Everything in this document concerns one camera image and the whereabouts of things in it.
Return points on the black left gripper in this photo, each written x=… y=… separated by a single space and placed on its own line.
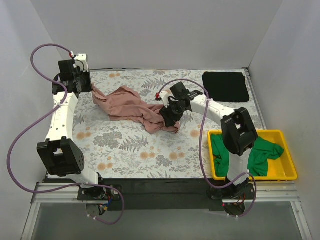
x=86 y=83

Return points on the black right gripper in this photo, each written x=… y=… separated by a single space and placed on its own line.
x=169 y=116

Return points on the pink t shirt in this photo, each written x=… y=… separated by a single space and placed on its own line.
x=126 y=104

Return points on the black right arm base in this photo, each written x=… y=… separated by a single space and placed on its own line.
x=232 y=192

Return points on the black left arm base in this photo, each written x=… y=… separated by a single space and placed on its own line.
x=93 y=193

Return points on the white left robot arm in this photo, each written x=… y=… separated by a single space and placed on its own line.
x=59 y=153

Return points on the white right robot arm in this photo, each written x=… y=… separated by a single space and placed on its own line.
x=238 y=131

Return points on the folded black t shirt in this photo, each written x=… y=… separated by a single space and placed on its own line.
x=226 y=86

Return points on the floral patterned table mat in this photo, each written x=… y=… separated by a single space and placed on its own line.
x=124 y=149

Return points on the green t shirt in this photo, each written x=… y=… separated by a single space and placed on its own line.
x=262 y=151

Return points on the yellow plastic bin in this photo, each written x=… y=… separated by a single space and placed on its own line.
x=281 y=169

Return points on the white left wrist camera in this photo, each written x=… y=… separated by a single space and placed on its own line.
x=81 y=61

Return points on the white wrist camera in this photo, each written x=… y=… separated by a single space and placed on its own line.
x=81 y=61
x=164 y=97

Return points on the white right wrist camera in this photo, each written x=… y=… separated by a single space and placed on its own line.
x=164 y=97

